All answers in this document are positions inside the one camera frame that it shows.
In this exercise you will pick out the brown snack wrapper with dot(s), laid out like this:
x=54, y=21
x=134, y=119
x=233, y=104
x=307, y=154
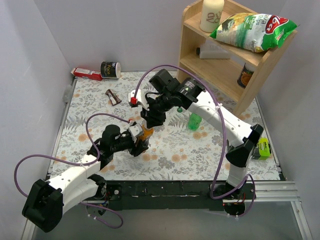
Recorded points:
x=114, y=99

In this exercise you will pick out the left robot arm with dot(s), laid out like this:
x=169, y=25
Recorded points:
x=75, y=175

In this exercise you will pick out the dark tin can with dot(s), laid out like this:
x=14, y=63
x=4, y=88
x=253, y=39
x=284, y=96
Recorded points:
x=245, y=75

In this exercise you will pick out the red white box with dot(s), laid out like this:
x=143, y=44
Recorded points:
x=86, y=73

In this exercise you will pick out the black green box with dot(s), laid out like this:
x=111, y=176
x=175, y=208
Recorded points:
x=262, y=151

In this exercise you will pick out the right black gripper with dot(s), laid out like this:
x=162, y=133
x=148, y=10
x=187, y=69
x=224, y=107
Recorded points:
x=153, y=118

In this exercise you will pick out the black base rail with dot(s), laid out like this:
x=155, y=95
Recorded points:
x=158, y=195

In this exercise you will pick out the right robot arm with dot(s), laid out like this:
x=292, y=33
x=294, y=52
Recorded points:
x=239, y=137

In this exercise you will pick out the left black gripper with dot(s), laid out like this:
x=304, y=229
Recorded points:
x=137, y=148

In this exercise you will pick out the green plastic bottle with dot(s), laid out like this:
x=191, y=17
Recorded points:
x=194, y=122

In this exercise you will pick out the wooden shelf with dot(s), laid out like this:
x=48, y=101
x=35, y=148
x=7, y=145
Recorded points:
x=223, y=73

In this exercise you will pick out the green chips bag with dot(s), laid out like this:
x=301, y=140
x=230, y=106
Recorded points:
x=254, y=32

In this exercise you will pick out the black cylindrical can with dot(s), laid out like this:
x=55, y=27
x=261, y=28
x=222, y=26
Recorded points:
x=110, y=70

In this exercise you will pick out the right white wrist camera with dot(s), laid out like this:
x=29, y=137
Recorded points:
x=136, y=98

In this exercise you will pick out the orange juice bottle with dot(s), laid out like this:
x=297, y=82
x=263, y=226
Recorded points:
x=146, y=134

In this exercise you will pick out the cream white bottle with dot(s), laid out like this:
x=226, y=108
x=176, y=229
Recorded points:
x=211, y=14

